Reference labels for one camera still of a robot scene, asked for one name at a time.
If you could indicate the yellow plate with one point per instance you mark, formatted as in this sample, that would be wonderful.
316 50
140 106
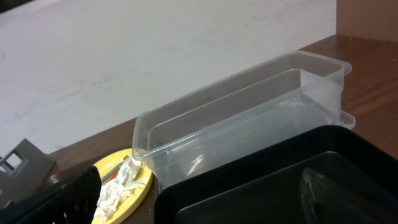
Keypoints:
108 167

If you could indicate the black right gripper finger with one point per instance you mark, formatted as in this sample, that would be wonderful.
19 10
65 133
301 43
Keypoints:
71 201

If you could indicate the black waste bin tray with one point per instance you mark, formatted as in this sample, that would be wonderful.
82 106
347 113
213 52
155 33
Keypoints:
326 175

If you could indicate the grey dishwasher rack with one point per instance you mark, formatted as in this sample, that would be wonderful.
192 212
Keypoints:
23 170

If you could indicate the white tissue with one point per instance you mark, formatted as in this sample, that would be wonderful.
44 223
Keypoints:
116 190

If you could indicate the clear plastic waste container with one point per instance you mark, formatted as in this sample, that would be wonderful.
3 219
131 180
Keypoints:
241 114

